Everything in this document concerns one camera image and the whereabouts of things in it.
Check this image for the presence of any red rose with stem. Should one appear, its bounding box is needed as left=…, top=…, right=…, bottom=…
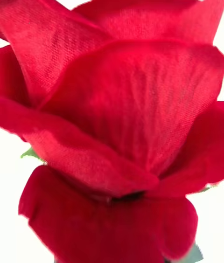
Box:
left=0, top=0, right=224, bottom=263

